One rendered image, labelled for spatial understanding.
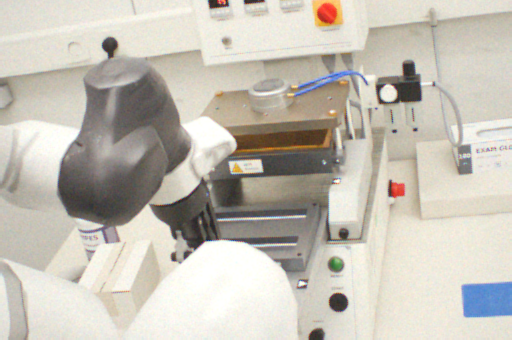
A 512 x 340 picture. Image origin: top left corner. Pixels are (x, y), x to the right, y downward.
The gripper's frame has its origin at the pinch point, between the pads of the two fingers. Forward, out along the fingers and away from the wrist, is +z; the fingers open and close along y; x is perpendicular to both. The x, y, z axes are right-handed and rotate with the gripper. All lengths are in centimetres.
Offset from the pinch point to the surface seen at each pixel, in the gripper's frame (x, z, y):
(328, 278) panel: 10.7, 21.8, -14.0
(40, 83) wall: -74, 26, -81
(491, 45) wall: 43, 33, -86
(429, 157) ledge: 26, 50, -67
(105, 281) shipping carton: -34.6, 26.6, -17.5
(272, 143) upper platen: 0.9, 9.8, -35.4
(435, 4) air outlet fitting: 31, 19, -85
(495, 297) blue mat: 39, 36, -19
